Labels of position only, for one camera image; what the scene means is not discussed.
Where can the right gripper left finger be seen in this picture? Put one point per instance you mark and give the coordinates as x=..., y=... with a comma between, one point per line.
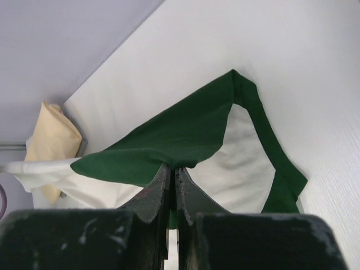
x=144, y=221

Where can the folded beige t shirt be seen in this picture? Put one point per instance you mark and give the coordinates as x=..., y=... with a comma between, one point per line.
x=54, y=142

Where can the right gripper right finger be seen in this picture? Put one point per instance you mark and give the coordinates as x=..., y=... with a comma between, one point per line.
x=192, y=204

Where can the white and green t shirt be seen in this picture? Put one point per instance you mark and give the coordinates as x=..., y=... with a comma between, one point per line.
x=220, y=134

